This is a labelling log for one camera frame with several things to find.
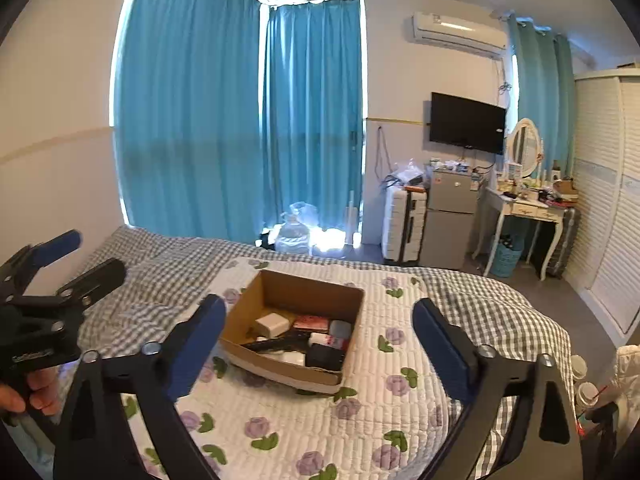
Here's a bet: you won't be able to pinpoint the clear water jug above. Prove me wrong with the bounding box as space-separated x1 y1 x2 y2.
276 220 314 256

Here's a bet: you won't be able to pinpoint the white dressing table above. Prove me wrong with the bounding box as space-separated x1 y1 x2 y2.
472 185 566 282

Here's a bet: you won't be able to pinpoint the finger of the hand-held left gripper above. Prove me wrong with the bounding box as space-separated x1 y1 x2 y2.
0 230 83 288
54 258 127 312

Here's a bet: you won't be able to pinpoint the dark wall cables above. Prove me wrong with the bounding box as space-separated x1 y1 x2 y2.
375 125 397 187

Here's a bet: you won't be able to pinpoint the teal curtain with eyelets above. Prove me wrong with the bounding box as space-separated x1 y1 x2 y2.
507 12 576 182

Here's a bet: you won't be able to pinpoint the black wall television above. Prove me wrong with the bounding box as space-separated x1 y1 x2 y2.
429 92 507 156

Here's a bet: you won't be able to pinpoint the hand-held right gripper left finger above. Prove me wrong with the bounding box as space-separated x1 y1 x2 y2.
52 294 228 480

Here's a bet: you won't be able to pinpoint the blue basket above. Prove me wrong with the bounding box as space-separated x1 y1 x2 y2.
492 242 526 279

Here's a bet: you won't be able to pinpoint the white louvred wardrobe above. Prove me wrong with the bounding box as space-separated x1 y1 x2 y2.
570 67 640 336

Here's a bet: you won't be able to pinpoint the wide blue curtain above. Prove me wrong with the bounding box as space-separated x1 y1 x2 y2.
114 0 264 246

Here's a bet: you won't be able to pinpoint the black rectangular box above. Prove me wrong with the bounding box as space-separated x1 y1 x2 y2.
304 342 347 372

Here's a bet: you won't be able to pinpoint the white quilted jacket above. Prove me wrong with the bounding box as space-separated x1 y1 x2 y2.
607 344 640 411

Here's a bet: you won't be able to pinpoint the white air conditioner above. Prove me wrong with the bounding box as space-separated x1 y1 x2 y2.
411 10 508 59

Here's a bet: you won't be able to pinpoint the narrow blue curtain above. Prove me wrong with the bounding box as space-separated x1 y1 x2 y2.
260 0 363 249

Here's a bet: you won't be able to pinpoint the white suitcase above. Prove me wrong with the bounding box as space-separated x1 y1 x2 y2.
381 187 430 263

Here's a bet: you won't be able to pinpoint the person's left hand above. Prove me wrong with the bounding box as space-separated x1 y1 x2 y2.
0 364 65 417

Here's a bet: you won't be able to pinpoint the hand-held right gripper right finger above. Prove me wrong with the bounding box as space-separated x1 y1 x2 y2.
411 297 586 480

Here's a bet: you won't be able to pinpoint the black remote control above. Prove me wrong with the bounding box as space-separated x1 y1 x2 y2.
241 336 311 354

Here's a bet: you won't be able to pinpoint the pink case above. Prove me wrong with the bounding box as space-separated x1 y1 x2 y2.
292 315 331 334

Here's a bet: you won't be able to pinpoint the black chair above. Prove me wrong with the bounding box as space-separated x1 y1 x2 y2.
575 400 640 480

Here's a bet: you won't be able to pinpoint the silver suitcase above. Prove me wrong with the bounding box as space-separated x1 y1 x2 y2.
545 207 582 279

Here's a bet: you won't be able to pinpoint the brown cardboard box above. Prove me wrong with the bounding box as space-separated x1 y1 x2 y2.
219 269 366 395

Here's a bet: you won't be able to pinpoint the white bottle with red cap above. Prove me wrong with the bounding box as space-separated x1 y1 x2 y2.
307 331 349 351

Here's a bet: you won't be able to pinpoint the white oval mirror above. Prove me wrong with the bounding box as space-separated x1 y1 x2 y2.
505 118 544 181

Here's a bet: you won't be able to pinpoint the white plug adapter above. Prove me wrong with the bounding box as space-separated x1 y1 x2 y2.
251 313 291 339

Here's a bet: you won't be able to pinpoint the plastic bag with clutter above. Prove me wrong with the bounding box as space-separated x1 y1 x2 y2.
392 160 431 191

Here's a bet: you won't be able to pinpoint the silver mini fridge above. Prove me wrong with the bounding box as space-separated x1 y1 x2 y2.
424 167 480 271

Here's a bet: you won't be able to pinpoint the white floral quilt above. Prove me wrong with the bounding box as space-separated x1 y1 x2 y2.
112 257 471 480

